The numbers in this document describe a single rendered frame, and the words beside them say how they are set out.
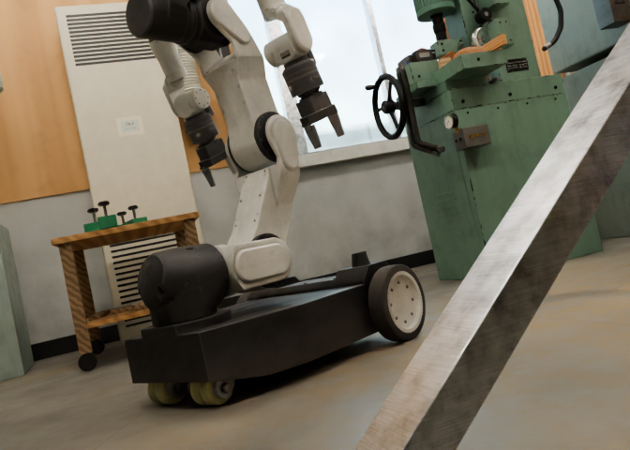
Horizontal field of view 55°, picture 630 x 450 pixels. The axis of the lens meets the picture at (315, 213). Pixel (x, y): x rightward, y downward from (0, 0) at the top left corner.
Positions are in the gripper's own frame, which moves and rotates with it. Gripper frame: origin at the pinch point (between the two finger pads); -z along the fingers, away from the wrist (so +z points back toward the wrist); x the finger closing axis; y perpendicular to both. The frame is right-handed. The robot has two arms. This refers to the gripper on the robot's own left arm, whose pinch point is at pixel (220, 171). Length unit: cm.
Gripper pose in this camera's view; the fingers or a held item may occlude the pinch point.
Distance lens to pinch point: 194.3
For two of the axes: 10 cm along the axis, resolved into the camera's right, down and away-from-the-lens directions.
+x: 5.5, -4.3, 7.2
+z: -3.8, -8.9, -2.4
